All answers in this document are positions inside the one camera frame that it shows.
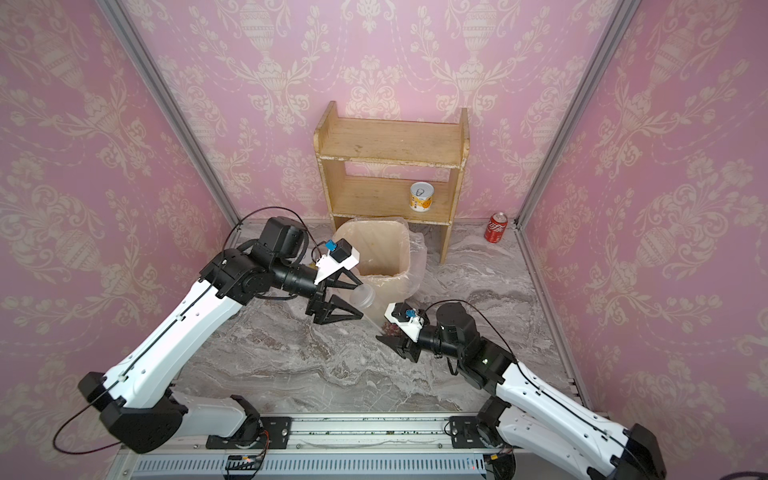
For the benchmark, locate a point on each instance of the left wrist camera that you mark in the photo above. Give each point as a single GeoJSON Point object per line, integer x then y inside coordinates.
{"type": "Point", "coordinates": [340, 255]}

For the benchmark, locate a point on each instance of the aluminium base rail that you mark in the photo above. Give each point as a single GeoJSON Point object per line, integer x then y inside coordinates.
{"type": "Point", "coordinates": [386, 446]}

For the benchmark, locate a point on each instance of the beige trash bin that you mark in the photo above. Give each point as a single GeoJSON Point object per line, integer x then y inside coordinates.
{"type": "Point", "coordinates": [384, 258]}

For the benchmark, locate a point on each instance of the yellow can on shelf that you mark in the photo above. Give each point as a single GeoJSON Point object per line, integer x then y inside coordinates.
{"type": "Point", "coordinates": [421, 196]}

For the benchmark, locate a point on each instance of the red cola can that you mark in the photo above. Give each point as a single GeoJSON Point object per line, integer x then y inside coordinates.
{"type": "Point", "coordinates": [496, 227]}

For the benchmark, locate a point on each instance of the clear jar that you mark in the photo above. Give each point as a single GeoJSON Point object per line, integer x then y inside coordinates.
{"type": "Point", "coordinates": [393, 329]}

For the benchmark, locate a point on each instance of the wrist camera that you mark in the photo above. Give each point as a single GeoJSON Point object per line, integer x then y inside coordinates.
{"type": "Point", "coordinates": [406, 318]}
{"type": "Point", "coordinates": [340, 255]}

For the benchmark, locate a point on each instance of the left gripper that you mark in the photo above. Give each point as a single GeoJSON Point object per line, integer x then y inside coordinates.
{"type": "Point", "coordinates": [322, 307]}

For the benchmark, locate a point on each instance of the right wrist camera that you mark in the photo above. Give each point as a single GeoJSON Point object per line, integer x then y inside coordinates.
{"type": "Point", "coordinates": [406, 318]}

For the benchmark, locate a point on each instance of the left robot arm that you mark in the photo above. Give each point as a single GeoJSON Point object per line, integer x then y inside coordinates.
{"type": "Point", "coordinates": [134, 398]}

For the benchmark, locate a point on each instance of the clear jar lid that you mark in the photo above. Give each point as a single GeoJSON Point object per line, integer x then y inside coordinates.
{"type": "Point", "coordinates": [362, 297]}

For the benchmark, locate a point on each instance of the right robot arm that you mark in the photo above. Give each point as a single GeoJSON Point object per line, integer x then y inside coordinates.
{"type": "Point", "coordinates": [523, 410]}

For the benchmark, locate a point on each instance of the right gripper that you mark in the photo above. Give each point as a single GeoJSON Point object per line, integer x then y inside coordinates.
{"type": "Point", "coordinates": [402, 347]}

